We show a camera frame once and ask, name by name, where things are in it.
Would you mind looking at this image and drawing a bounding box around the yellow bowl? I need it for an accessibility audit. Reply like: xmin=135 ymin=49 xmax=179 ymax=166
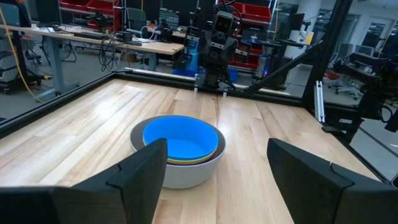
xmin=142 ymin=139 xmax=219 ymax=166

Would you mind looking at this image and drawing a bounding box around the red storage bin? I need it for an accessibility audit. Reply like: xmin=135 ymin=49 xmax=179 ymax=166
xmin=241 ymin=3 xmax=273 ymax=23
xmin=58 ymin=0 xmax=91 ymax=11

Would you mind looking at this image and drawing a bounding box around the black cable bundle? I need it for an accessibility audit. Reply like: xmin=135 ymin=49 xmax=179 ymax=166
xmin=98 ymin=33 xmax=126 ymax=73

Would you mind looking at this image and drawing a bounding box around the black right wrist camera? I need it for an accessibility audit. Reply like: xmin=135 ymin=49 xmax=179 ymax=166
xmin=213 ymin=11 xmax=235 ymax=35

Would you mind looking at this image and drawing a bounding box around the light blue bowl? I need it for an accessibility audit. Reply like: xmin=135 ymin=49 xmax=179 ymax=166
xmin=142 ymin=115 xmax=220 ymax=162

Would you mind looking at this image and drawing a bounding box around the white aluminium bracket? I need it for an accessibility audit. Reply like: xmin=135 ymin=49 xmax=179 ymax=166
xmin=314 ymin=80 xmax=326 ymax=124

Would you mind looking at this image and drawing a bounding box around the grey office chair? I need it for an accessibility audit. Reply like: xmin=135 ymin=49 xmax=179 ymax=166
xmin=125 ymin=7 xmax=149 ymax=32

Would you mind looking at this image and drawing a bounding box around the yellow cable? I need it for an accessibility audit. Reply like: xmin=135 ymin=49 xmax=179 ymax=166
xmin=0 ymin=4 xmax=45 ymax=104

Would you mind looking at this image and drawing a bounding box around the black camera stand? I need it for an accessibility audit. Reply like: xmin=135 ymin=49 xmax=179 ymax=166
xmin=321 ymin=52 xmax=398 ymax=146

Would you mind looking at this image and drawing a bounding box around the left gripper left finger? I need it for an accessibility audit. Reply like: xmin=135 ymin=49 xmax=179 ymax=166
xmin=51 ymin=138 xmax=169 ymax=224

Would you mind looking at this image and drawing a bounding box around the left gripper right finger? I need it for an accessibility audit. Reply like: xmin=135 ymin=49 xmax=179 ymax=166
xmin=266 ymin=138 xmax=398 ymax=224

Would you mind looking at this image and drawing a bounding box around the wooden desk with grey legs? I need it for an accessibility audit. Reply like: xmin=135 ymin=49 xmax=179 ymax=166
xmin=0 ymin=24 xmax=186 ymax=98

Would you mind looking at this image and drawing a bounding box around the black aluminium table frame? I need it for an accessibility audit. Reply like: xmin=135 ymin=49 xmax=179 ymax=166
xmin=0 ymin=0 xmax=398 ymax=187

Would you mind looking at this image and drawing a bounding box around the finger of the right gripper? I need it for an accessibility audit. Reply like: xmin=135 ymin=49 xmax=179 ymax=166
xmin=198 ymin=29 xmax=210 ymax=60
xmin=228 ymin=36 xmax=239 ymax=62

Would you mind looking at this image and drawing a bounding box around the large pale grey bowl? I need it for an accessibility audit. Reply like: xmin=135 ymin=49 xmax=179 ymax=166
xmin=129 ymin=114 xmax=227 ymax=190

